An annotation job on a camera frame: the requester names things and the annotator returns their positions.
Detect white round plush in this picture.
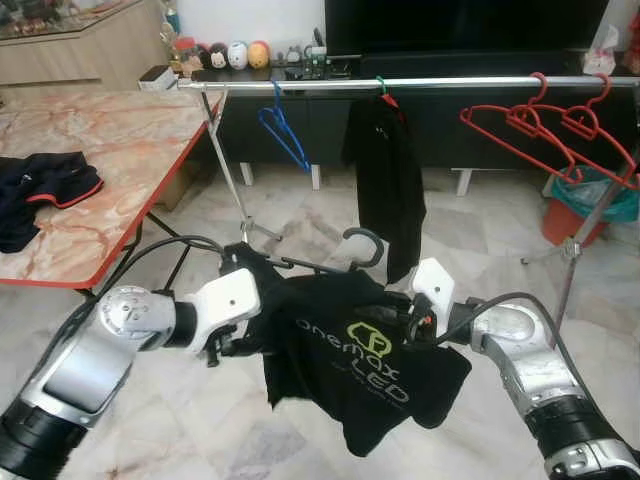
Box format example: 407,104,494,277
227,40,249,71

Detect red plastic hanger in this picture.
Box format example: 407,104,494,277
459,72,586,184
505,72,640,191

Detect blue plastic hanger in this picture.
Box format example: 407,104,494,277
257,80,312,174

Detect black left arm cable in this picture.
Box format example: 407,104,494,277
95,235,236,301

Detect red hanger with green hook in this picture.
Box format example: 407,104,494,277
372,76,401,111

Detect green white gadget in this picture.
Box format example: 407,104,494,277
305,28,333,79

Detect dark grey clothes hanger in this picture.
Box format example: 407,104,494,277
240,227,387,276

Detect black television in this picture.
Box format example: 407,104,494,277
323,0,611,58

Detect black TV cabinet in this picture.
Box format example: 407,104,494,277
190,68,640,196

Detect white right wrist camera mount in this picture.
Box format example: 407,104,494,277
410,257,457,326

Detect black shirt FSL print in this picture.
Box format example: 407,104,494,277
342,95,428,286

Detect white tissue box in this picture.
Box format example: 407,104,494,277
583,25,619,76

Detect yellow round plush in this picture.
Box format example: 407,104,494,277
247,40,271,71

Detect silver metal clothes rack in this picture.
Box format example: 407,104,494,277
178,75,640,326

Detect gold blue trophy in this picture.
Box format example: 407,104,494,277
163,0,183,39

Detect black shirt onemax LED print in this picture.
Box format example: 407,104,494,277
222,243,473,458

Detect light wood sideboard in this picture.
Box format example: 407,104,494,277
0,0,173,89

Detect white faced mouse plush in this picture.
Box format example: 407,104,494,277
207,42,231,71

